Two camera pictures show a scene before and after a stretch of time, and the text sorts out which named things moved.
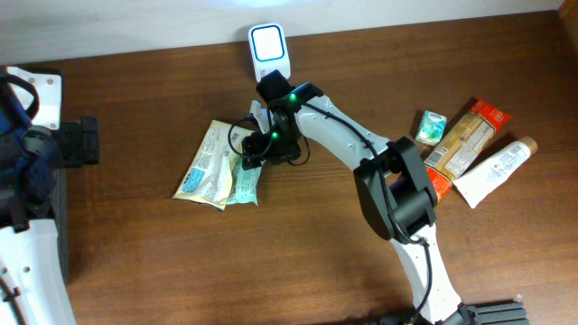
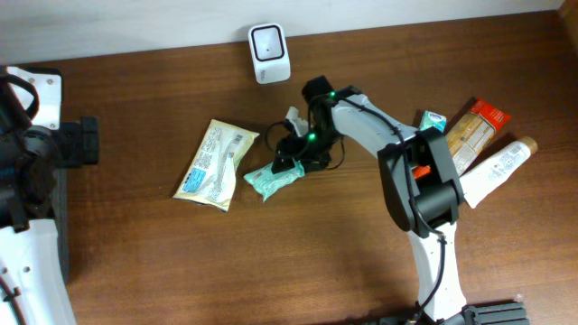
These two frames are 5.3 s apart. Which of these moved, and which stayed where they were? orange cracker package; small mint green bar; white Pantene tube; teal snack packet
Moved: teal snack packet
Stayed: orange cracker package; small mint green bar; white Pantene tube
